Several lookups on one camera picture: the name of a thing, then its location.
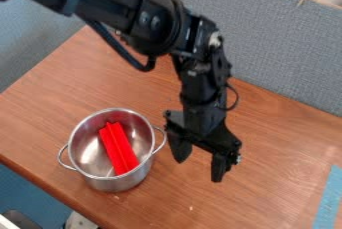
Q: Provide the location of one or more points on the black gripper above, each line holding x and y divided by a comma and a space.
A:
200, 126

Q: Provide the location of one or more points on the red plastic block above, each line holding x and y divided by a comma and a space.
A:
118, 148

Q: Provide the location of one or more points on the metal pot with handles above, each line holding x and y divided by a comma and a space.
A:
83, 154

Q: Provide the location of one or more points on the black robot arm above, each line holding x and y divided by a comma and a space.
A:
145, 29

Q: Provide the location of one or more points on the white object under table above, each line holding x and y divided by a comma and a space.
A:
77, 221

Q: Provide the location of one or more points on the dark object bottom left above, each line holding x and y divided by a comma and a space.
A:
21, 220

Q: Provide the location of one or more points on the blue tape strip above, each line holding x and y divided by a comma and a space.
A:
332, 197

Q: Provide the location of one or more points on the grey fabric divider panel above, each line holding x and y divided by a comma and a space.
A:
284, 44

